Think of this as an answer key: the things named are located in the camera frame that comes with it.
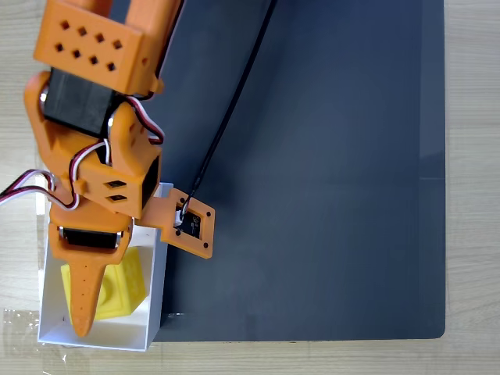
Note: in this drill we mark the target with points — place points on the white open box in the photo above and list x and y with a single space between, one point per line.
154 281

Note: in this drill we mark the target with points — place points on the yellow block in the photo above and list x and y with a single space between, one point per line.
125 285

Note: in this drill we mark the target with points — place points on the orange camera mount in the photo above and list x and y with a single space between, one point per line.
191 230

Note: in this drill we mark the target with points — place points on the dark textured mat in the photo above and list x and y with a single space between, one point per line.
312 176

